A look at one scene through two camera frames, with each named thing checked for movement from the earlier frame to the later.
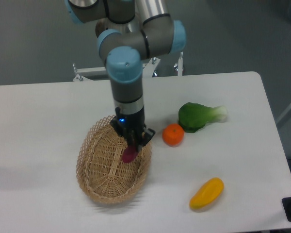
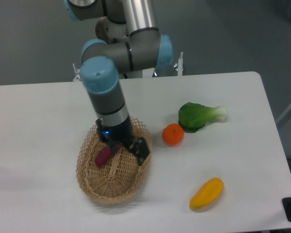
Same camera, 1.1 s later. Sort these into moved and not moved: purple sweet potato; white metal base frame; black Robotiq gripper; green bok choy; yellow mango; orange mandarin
Moved: purple sweet potato; black Robotiq gripper
Not moved: orange mandarin; white metal base frame; yellow mango; green bok choy
